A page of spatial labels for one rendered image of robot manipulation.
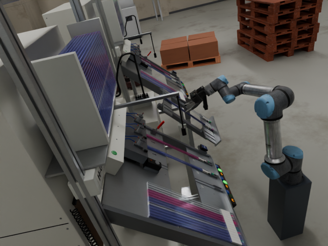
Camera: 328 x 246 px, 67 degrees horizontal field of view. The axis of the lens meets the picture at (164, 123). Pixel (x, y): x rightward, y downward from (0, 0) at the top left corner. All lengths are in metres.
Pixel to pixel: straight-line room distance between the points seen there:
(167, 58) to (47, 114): 4.56
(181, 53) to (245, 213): 3.54
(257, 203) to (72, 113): 1.89
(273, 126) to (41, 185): 1.14
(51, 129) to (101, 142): 0.23
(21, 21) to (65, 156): 8.85
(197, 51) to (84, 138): 4.37
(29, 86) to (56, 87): 0.16
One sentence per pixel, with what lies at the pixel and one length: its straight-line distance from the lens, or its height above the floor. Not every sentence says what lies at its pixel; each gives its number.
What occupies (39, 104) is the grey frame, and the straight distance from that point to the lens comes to 0.67.
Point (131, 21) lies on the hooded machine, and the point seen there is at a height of 0.55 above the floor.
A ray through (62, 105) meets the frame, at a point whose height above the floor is 1.57.
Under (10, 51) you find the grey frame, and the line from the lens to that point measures 0.64.
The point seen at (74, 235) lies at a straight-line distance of 1.07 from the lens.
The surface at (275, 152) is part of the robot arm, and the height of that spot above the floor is 0.85.
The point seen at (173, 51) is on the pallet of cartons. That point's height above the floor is 0.37.
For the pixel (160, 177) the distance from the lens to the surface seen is 1.24.
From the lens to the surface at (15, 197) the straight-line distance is 0.96.
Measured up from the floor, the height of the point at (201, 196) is 0.84.
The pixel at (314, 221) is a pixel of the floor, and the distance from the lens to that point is 2.37.
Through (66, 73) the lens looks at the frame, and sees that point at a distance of 0.78.
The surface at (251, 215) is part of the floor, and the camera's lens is 2.32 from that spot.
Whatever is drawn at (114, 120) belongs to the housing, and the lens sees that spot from 1.25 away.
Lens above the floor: 1.87
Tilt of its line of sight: 32 degrees down
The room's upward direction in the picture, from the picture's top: 13 degrees counter-clockwise
